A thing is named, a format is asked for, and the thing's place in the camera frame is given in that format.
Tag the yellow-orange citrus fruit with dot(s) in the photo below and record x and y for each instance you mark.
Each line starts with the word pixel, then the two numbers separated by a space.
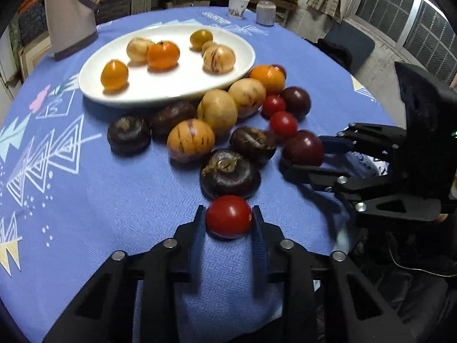
pixel 114 75
pixel 200 38

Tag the large tan pepino melon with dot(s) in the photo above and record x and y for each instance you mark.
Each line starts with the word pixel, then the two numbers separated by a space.
pixel 219 59

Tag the dark blue chair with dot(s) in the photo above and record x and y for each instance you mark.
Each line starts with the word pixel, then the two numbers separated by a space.
pixel 353 44

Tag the beige thermos flask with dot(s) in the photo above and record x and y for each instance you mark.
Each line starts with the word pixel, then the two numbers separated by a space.
pixel 69 18

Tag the small striped pepino melon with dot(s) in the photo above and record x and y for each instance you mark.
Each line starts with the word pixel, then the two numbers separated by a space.
pixel 191 140

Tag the white oval plate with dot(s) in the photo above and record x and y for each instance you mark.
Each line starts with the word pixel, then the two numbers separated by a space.
pixel 178 83

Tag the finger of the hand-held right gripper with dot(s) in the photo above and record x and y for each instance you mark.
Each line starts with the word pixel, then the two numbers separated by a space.
pixel 321 178
pixel 334 144

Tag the grey drink can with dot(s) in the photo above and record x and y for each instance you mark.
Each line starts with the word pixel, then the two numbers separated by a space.
pixel 266 13

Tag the window with metal grille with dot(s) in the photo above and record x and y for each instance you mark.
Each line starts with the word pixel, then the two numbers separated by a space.
pixel 410 18

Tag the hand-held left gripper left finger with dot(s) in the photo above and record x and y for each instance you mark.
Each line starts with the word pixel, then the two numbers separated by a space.
pixel 198 223

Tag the dark brown water chestnut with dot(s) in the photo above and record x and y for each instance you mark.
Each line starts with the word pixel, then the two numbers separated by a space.
pixel 230 175
pixel 171 116
pixel 129 134
pixel 252 143

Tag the large orange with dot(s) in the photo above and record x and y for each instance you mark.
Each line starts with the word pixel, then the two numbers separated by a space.
pixel 267 78

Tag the blue printed tablecloth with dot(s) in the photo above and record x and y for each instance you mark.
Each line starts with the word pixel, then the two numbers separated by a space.
pixel 89 203

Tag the small orange tangerine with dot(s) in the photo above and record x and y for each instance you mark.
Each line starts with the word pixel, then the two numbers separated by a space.
pixel 162 55

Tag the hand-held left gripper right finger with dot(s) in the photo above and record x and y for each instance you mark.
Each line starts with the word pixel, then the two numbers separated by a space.
pixel 257 228

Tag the white picture frame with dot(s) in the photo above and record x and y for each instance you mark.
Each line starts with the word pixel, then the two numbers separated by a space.
pixel 34 57

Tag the pale yellow pepino melon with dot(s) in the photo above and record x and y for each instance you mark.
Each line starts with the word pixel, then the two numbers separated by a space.
pixel 139 50

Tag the dark red plum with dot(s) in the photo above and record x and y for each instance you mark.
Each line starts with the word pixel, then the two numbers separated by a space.
pixel 302 149
pixel 295 102

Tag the plain yellow pepino melon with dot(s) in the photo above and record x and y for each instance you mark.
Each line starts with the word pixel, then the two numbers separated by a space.
pixel 217 111

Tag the striped yellow pepino melon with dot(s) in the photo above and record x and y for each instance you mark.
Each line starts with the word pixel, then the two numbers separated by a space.
pixel 247 97

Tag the black clothing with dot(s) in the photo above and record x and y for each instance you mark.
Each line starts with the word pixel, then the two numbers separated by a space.
pixel 335 55

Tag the white paper cup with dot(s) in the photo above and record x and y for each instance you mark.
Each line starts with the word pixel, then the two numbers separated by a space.
pixel 238 6

